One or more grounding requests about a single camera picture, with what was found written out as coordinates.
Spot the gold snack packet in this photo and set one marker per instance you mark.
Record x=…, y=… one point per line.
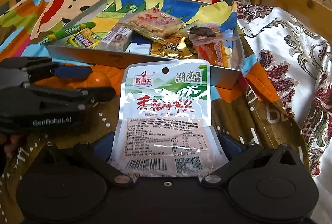
x=171, y=47

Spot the clear nut candy packet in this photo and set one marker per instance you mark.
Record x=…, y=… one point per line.
x=116, y=37

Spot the blue and white snack packet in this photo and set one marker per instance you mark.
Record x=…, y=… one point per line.
x=140, y=47

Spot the floral satin cloth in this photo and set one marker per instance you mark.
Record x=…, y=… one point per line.
x=288, y=65

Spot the small orange mandarin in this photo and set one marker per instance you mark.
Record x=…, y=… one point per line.
x=99, y=80

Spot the green and yellow snack packet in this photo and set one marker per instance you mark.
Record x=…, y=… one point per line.
x=83, y=40

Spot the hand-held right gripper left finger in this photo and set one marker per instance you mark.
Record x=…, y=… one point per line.
x=103, y=147

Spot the green sausage stick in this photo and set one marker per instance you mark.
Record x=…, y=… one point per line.
x=67, y=32

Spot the dark meat snack packet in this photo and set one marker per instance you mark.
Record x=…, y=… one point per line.
x=205, y=32

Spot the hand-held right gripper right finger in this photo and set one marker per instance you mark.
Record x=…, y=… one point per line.
x=233, y=145

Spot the silver tin box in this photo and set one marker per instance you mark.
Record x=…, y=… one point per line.
x=103, y=57

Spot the orange snack packet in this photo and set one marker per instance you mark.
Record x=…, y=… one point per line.
x=210, y=54

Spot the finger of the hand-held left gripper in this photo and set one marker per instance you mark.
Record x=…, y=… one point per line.
x=98, y=93
x=72, y=71

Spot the large white clear snack packet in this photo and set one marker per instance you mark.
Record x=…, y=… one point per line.
x=166, y=110

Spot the person's left hand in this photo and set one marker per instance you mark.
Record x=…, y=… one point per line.
x=11, y=145

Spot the clear peanut brittle packet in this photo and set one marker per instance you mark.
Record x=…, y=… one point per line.
x=153, y=23

